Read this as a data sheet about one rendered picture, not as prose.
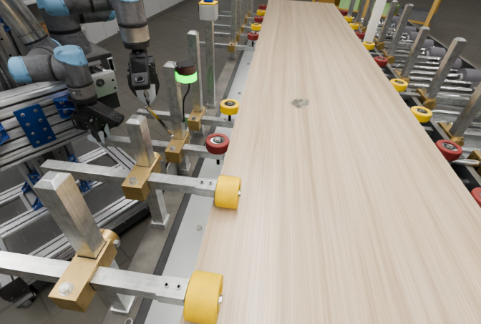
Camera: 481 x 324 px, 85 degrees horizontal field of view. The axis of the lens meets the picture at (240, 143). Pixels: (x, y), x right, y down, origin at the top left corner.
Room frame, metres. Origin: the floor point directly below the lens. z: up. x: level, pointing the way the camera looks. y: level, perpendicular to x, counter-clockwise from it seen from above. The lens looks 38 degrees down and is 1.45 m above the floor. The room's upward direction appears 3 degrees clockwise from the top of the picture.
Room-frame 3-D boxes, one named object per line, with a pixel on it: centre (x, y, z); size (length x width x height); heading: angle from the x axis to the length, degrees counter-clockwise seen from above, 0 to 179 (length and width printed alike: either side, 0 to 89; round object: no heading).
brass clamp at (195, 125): (0.99, 0.20, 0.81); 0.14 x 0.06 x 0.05; 174
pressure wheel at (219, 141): (0.70, 0.08, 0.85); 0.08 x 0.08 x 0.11
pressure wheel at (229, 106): (0.95, 0.05, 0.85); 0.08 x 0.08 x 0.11
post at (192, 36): (1.01, 0.19, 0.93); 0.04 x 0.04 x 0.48; 84
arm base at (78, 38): (1.09, 0.73, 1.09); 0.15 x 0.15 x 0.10
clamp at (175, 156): (0.74, 0.22, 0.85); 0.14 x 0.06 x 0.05; 174
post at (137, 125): (0.51, 0.25, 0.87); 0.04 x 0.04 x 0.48; 84
